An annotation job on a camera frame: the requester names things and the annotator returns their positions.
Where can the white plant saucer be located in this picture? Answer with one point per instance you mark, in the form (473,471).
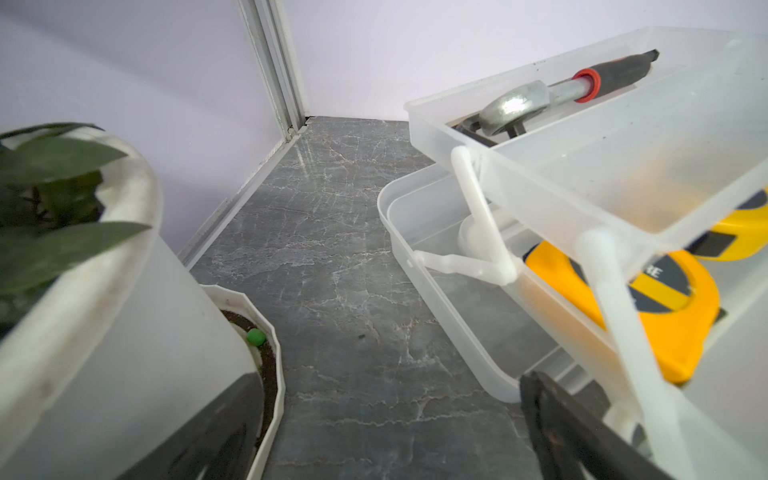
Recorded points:
(261,337)

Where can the green potted plant white pot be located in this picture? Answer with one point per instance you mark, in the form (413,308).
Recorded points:
(115,362)

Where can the white open toolbox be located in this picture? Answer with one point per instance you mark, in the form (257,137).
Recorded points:
(614,184)

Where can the red-black handled metal tool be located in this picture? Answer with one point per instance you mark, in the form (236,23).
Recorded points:
(508,113)

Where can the yellow tape measure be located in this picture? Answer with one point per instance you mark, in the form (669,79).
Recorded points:
(740,235)
(676,298)

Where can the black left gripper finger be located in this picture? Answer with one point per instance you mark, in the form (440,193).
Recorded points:
(570,442)

